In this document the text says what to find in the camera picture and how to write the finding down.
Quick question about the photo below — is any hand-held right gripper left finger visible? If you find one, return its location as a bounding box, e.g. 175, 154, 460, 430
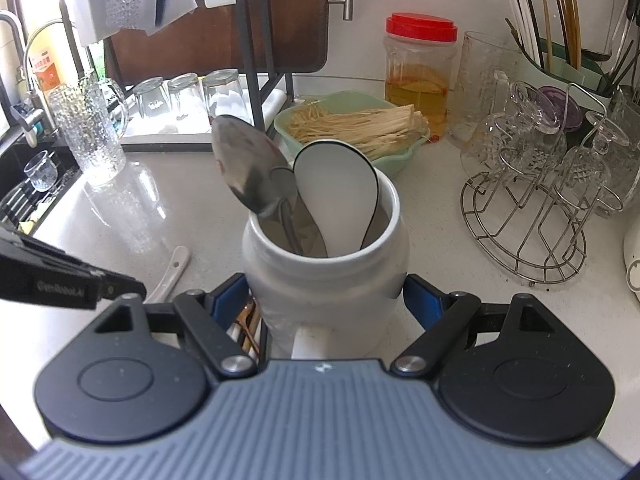
75, 272, 258, 380

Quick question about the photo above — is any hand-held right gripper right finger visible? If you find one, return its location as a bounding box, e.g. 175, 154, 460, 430
390, 273, 568, 378

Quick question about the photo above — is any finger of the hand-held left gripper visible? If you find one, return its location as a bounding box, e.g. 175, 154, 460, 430
92, 270, 148, 306

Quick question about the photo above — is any brown wooden spoon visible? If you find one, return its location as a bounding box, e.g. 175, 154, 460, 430
235, 302, 257, 353

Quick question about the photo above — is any wooden chopstick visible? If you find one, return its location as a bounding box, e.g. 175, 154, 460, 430
247, 310, 262, 356

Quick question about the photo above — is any plain white ceramic spoon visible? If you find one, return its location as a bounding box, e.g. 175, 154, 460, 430
144, 246, 192, 305

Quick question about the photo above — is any white ceramic jar with handle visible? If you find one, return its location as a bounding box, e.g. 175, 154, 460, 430
242, 167, 412, 361

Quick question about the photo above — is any black-rimmed white spoon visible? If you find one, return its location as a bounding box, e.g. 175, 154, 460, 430
292, 139, 379, 258

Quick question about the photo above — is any steel spoon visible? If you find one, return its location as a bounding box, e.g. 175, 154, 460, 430
211, 115, 306, 256

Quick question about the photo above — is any bundle of dark metal utensils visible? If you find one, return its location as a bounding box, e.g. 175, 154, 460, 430
597, 35, 640, 96

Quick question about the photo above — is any black sink drain rack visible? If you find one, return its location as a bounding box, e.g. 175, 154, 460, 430
0, 170, 76, 233

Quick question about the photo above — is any small glass goblet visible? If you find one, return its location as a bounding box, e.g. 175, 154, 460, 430
23, 150, 60, 193

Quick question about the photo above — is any black sink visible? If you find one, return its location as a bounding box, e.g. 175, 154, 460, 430
0, 142, 83, 233

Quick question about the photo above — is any textured glass mug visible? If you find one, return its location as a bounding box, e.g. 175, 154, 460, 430
47, 77, 128, 188

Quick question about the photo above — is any upturned drinking glasses on tray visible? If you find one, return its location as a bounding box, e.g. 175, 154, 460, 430
120, 87, 296, 153

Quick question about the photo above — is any dried noodle bundle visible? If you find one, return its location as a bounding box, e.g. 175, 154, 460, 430
287, 102, 430, 158

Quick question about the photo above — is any set of cut glass cups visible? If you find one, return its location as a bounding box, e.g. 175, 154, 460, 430
462, 80, 633, 211

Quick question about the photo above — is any white electric cooker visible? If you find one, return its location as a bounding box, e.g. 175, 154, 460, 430
622, 220, 640, 306

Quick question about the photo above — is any yellow oil jug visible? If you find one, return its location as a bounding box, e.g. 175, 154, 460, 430
27, 22, 68, 93

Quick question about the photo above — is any tall clear glass pitcher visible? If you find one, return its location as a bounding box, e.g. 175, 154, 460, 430
447, 31, 523, 151

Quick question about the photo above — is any green bottle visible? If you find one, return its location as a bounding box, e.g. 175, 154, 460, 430
85, 42, 108, 78

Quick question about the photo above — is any purple lid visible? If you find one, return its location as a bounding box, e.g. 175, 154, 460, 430
537, 85, 583, 133

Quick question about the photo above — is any black metal dish rack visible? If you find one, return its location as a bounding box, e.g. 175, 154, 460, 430
57, 0, 296, 133

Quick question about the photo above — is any red-lidded plastic jar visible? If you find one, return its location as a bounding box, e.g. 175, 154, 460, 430
384, 12, 458, 143

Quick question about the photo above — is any brown wooden cutting board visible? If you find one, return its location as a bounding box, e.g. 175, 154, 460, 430
105, 0, 356, 78

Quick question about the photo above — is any short steel faucet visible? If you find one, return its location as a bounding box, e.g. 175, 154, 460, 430
24, 19, 68, 106

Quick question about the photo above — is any tall steel faucet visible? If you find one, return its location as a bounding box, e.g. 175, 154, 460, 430
0, 10, 48, 148

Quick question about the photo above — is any bundle of mixed chopsticks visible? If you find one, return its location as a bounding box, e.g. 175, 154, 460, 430
500, 0, 586, 73

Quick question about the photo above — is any metal wire cup rack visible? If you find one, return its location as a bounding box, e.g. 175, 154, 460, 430
460, 82, 626, 288

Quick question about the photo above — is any row of black-handled kitchen utensils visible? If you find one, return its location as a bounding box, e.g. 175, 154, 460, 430
600, 0, 640, 91

